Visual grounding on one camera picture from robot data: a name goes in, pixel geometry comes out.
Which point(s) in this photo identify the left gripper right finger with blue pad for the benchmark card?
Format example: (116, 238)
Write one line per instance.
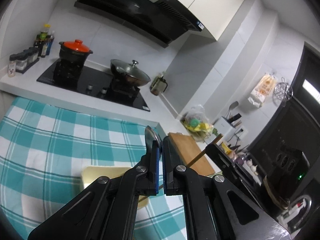
(175, 174)

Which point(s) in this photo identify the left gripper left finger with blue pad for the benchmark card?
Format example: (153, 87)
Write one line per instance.
(148, 168)

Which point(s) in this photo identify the large steel ladle spoon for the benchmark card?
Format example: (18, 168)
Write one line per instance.
(150, 136)

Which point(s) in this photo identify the wooden chopstick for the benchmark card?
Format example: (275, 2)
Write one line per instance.
(197, 158)

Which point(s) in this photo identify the wooden cutting board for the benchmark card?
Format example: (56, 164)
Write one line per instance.
(188, 149)

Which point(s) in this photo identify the plastic bag with colourful items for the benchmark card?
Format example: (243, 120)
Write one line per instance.
(197, 123)

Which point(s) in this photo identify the purple glass jar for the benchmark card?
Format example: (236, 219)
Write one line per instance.
(241, 157)

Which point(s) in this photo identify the yellow snack packet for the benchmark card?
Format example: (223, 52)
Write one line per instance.
(225, 148)

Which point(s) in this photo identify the white knife utensil holder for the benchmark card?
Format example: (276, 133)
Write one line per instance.
(225, 124)

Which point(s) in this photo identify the cream plastic utensil container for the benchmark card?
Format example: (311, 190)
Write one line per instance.
(92, 173)

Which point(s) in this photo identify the black wok with glass lid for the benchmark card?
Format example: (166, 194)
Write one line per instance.
(129, 73)

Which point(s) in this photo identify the hanging steel steamer rack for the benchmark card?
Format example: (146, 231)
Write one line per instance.
(283, 92)

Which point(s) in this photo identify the orange white hanging food bag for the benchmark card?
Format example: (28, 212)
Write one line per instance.
(262, 90)

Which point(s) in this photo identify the black glass gas stove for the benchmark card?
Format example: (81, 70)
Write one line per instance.
(93, 83)

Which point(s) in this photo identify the teal white checkered tablecloth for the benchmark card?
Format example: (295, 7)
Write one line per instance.
(44, 150)

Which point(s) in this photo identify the black clay pot orange lid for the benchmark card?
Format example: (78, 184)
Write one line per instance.
(74, 52)

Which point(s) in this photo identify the black range hood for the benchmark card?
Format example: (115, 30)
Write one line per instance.
(162, 21)

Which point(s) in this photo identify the dark soy sauce bottle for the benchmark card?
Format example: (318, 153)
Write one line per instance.
(44, 48)

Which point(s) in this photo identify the blue label sauce bottle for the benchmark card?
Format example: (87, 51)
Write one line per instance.
(50, 42)

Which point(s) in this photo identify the spice jar rack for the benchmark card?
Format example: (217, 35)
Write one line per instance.
(26, 59)

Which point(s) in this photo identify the green cap sauce bottle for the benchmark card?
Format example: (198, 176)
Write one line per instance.
(43, 33)

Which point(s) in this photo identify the white spice shaker jar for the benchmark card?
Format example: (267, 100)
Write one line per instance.
(12, 65)

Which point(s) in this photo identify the glass teapot with dark handle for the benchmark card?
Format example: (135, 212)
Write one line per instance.
(159, 84)

